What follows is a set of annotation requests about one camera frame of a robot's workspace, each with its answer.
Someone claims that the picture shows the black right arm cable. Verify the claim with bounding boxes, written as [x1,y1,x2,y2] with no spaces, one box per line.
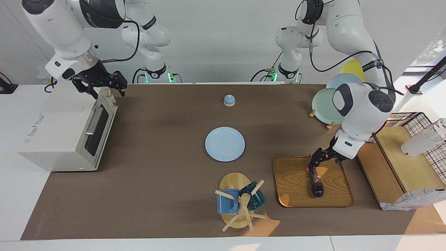
[99,19,140,63]

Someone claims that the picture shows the yellow plate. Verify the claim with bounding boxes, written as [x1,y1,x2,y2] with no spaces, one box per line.
[340,59,367,82]

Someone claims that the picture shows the light blue round plate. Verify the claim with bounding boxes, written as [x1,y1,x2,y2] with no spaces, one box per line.
[205,127,246,162]

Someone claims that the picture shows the dark green mug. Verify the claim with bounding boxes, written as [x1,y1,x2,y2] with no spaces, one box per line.
[239,181,267,211]

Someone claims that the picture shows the black oven power cable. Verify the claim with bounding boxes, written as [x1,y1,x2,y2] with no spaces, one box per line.
[44,75,58,93]

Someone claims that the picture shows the black left base cable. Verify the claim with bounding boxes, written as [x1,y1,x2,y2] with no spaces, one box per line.
[251,52,283,82]

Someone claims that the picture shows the dark purple eggplant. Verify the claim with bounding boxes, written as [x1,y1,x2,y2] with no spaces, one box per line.
[308,155,324,198]

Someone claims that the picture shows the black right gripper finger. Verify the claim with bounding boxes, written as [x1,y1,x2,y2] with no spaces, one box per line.
[113,71,128,97]
[72,79,99,100]

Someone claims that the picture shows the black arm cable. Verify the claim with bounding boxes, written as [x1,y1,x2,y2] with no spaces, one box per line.
[99,19,140,63]
[295,0,405,96]

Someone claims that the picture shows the brown table mat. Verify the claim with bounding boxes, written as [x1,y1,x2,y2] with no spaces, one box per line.
[20,84,446,241]

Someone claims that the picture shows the black device at table edge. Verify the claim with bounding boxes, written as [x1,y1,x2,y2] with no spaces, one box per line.
[0,72,18,94]

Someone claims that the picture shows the small white box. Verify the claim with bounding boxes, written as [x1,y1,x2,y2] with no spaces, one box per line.
[37,68,53,84]

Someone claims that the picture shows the glass oven door with handle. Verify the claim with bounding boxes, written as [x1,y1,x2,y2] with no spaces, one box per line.
[85,104,118,158]

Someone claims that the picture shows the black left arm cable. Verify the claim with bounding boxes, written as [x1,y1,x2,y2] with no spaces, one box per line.
[295,0,405,96]

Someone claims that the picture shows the black right base cable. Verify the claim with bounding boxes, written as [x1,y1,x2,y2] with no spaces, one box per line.
[132,67,147,84]

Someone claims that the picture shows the pale green plate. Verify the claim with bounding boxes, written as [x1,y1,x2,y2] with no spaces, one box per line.
[312,88,346,125]

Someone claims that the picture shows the clear glass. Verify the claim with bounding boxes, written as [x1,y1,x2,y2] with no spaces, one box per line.
[434,118,446,140]

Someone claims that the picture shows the wooden stepped shelf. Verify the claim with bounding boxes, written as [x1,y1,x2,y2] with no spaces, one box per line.
[355,126,446,210]

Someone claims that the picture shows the white checkered cloth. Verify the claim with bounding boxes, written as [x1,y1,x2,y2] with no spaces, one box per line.
[380,188,446,212]

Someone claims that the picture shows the black lamp stand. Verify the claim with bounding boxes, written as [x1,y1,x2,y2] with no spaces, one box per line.
[405,56,446,95]

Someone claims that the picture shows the blue mug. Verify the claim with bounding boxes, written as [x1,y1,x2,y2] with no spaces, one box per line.
[216,189,241,215]

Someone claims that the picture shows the white cup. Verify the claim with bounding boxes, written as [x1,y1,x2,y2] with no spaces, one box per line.
[400,129,445,157]

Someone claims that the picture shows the light blue plate in rack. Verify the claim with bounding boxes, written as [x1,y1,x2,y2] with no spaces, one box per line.
[326,73,364,89]

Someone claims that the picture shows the wooden plate rack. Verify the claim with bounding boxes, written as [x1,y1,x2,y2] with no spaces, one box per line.
[309,109,336,130]

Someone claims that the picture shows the white toaster oven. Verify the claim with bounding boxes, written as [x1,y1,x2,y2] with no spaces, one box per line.
[18,81,118,172]

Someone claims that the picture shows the black wire basket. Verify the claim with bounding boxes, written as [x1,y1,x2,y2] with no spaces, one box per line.
[366,112,446,185]

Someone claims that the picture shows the wooden mug tree stand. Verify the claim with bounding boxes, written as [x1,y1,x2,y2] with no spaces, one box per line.
[214,172,268,233]

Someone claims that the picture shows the black base cable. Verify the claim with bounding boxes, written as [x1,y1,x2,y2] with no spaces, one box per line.
[251,52,283,82]
[132,67,147,84]

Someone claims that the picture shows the wooden serving tray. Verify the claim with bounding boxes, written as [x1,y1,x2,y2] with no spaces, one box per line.
[273,156,355,208]

